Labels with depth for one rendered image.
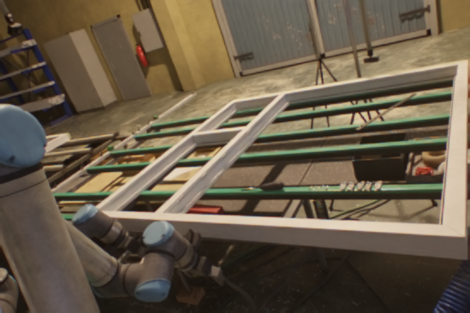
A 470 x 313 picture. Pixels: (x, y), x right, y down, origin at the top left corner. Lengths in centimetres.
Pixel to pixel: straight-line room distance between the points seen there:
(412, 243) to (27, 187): 90
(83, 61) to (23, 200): 1016
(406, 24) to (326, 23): 138
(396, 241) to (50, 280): 82
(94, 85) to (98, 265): 993
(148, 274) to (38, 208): 43
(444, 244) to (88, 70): 1032
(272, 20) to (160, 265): 725
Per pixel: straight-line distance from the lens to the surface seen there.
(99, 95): 1093
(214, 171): 180
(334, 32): 772
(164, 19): 893
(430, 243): 108
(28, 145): 75
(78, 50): 1087
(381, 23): 755
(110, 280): 114
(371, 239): 111
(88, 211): 149
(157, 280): 108
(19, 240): 78
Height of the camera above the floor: 160
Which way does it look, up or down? 22 degrees down
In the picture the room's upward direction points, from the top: 19 degrees counter-clockwise
